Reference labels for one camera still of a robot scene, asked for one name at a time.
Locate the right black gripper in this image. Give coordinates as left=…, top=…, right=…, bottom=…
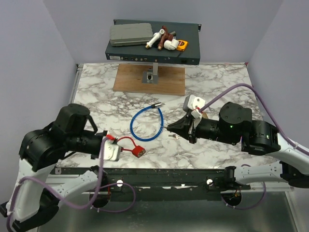
left=166, top=113, right=238, bottom=145

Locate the silver key bunch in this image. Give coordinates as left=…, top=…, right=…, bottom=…
left=169, top=134, right=180, bottom=140

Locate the blue cable lock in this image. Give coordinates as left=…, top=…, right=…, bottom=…
left=129, top=103, right=165, bottom=142

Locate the red cable lock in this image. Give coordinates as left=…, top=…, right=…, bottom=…
left=113, top=136, right=146, bottom=158

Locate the brass padlock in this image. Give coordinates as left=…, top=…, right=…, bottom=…
left=201, top=112, right=209, bottom=119

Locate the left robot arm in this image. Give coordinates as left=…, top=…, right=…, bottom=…
left=0, top=103, right=107, bottom=232

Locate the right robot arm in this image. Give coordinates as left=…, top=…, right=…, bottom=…
left=167, top=102, right=309, bottom=190

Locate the white elbow pipe fitting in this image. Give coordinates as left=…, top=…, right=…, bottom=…
left=164, top=39, right=179, bottom=51

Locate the wooden board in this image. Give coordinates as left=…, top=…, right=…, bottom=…
left=113, top=63, right=185, bottom=96

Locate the yellow tape measure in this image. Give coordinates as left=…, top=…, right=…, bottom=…
left=176, top=40, right=189, bottom=52

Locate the brown pipe fitting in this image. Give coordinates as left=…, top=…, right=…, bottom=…
left=157, top=26, right=174, bottom=50

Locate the dark teal rack device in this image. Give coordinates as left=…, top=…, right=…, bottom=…
left=105, top=19, right=200, bottom=65

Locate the white straight pipe fitting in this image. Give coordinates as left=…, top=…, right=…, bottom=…
left=145, top=29, right=165, bottom=49

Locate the grey plastic case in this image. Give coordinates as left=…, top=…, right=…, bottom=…
left=110, top=23, right=154, bottom=46

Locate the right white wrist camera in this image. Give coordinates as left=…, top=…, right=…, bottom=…
left=183, top=94, right=205, bottom=121

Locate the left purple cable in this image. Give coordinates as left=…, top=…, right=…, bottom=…
left=6, top=137, right=136, bottom=232

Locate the purple cable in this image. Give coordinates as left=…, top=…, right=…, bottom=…
left=200, top=83, right=309, bottom=210
left=6, top=137, right=136, bottom=232

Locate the black mounting rail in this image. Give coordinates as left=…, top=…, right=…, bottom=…
left=55, top=166, right=252, bottom=203

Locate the metal stand post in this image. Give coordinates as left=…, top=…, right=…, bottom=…
left=142, top=63, right=159, bottom=85

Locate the aluminium frame profile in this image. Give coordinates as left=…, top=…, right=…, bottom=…
left=38, top=173, right=295, bottom=194

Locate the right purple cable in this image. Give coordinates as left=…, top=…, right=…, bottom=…
left=200, top=83, right=309, bottom=210

